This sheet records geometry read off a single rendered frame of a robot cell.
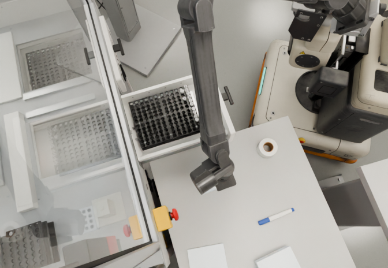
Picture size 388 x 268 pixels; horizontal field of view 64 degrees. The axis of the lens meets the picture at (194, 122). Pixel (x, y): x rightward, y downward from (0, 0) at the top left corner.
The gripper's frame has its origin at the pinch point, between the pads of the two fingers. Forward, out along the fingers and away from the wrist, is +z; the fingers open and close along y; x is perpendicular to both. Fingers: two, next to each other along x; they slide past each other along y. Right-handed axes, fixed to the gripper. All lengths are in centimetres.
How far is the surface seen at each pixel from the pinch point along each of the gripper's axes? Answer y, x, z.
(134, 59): -104, -16, 82
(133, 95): -37.6, -19.3, -4.1
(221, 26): -112, 52, 85
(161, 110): -29.5, -11.5, -2.0
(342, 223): 35, 56, 52
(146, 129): -23.1, -18.5, -4.8
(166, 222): 8.5, -21.4, -6.0
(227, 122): -15.5, 8.4, -7.7
